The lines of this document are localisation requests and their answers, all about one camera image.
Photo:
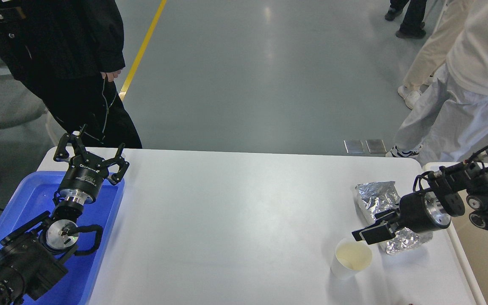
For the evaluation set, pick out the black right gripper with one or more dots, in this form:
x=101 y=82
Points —
x=419 y=213

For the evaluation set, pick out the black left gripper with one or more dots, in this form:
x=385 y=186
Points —
x=84 y=174

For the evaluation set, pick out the white paper cup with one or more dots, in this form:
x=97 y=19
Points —
x=350 y=258

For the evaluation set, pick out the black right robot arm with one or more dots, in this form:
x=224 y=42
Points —
x=437 y=197

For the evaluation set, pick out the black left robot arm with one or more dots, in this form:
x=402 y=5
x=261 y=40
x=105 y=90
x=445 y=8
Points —
x=32 y=256

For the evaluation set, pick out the silver foil bag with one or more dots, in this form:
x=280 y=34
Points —
x=375 y=197

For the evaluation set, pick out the blue plastic tray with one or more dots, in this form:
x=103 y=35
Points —
x=33 y=196

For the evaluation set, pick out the right metal floor plate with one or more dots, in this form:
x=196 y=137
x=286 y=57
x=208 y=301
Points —
x=376 y=146

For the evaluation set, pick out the metal floor plate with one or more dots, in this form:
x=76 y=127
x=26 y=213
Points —
x=376 y=146
x=354 y=146

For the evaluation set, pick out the left metal floor plate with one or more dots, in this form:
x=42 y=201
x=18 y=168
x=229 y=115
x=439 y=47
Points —
x=354 y=146

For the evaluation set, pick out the beige plastic bin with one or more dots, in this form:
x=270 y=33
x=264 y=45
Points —
x=481 y=271

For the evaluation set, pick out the person in black clothes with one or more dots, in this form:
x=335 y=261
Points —
x=68 y=53

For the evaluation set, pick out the person in white clothes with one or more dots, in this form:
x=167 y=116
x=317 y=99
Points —
x=452 y=114

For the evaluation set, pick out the person in dark trousers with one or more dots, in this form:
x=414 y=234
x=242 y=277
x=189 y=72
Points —
x=410 y=27

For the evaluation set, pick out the person in beige trousers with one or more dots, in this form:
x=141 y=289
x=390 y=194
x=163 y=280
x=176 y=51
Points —
x=433 y=53

